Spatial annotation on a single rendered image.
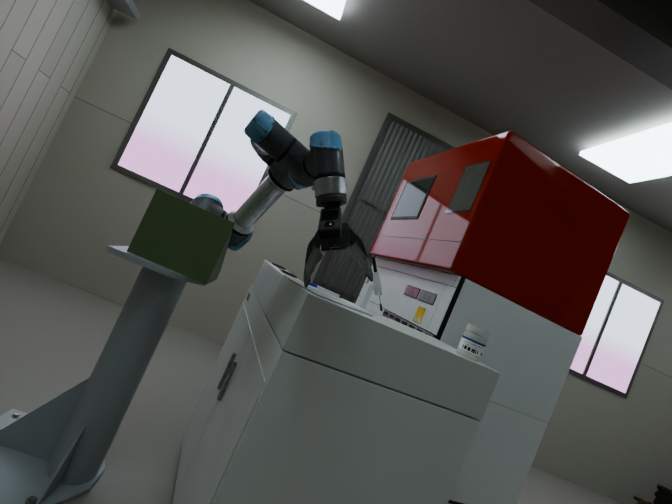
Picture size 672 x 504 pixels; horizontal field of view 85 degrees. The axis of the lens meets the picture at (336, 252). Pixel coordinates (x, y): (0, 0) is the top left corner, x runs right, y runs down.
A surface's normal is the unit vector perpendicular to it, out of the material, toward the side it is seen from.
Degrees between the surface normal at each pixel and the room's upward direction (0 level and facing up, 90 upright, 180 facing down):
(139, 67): 90
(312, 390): 90
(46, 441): 90
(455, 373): 90
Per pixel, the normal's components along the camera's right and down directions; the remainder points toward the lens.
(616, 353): 0.16, 0.01
